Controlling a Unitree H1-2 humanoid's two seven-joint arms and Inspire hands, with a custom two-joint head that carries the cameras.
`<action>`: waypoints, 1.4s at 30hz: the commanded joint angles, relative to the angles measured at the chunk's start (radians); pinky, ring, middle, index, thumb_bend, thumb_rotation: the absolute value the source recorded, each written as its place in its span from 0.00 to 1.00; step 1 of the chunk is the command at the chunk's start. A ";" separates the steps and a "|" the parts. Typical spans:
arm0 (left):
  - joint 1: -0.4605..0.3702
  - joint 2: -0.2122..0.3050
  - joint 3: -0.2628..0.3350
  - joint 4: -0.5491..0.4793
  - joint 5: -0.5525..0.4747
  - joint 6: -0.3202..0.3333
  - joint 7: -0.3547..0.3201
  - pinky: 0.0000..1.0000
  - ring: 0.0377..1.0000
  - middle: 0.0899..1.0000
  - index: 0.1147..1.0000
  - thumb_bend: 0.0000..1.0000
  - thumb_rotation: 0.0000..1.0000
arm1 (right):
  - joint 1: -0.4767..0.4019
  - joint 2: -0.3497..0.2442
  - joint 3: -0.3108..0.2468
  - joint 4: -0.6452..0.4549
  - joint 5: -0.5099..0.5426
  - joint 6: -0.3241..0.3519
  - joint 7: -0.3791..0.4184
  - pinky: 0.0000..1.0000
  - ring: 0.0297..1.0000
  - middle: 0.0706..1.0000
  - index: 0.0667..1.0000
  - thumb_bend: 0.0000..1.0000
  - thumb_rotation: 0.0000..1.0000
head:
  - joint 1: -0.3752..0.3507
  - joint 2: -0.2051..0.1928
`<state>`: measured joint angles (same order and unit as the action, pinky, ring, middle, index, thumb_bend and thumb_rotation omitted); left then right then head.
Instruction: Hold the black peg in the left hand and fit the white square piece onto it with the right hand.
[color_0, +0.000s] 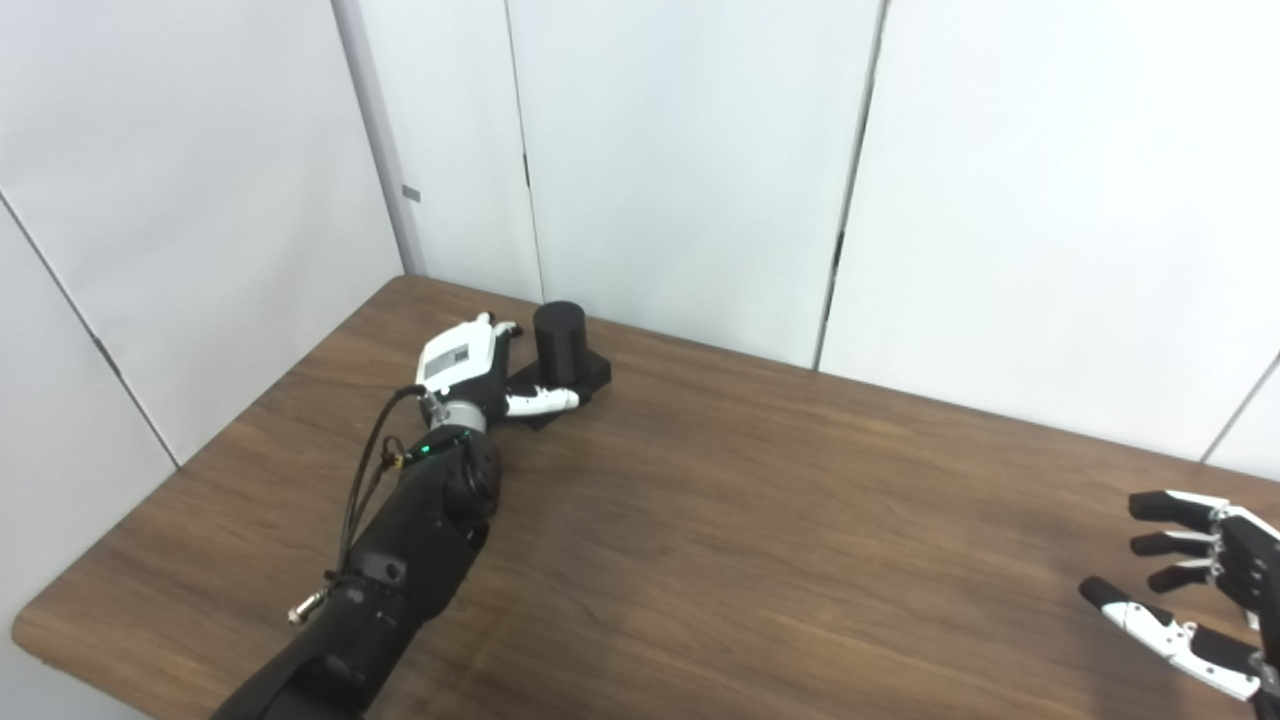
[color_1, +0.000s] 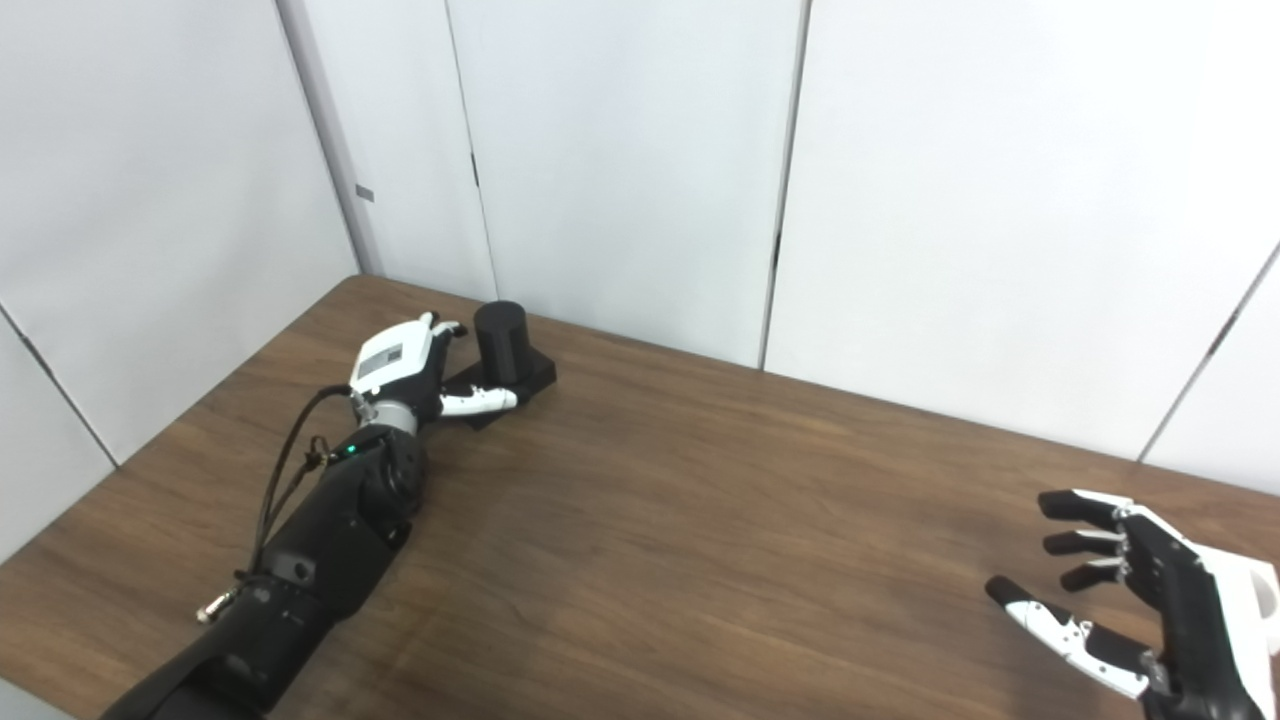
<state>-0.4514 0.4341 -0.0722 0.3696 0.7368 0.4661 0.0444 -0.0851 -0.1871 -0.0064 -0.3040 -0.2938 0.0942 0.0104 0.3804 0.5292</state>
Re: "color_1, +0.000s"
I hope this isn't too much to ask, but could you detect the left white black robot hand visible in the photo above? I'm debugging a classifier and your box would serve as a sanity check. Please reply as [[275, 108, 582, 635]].
[[352, 312, 520, 427]]

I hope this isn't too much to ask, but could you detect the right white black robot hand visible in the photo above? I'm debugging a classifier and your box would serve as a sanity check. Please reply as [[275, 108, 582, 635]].
[[985, 488, 1279, 720]]

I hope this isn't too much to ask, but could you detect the white square piece with hole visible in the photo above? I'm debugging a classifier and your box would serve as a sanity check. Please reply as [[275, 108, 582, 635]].
[[1235, 560, 1280, 656]]

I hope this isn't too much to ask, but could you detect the black cylindrical peg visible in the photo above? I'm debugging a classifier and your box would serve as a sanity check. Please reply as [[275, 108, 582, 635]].
[[440, 300, 558, 433]]

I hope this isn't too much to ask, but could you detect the thin wire on left arm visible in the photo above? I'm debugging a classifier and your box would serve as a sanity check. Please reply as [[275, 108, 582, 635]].
[[255, 432, 336, 583]]

